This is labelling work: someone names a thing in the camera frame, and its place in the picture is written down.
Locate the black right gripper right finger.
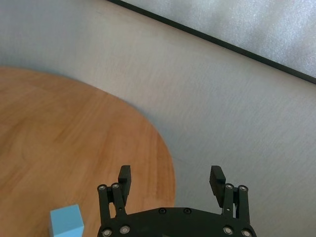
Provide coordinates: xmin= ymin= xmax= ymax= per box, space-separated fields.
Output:
xmin=209 ymin=165 xmax=250 ymax=221

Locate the light blue cube block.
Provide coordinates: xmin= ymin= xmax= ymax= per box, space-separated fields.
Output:
xmin=50 ymin=203 xmax=85 ymax=237

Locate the black wall rail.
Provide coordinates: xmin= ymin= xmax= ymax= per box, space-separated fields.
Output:
xmin=105 ymin=0 xmax=316 ymax=85

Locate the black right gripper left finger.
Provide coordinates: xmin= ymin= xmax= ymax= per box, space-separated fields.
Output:
xmin=97 ymin=165 xmax=133 ymax=221

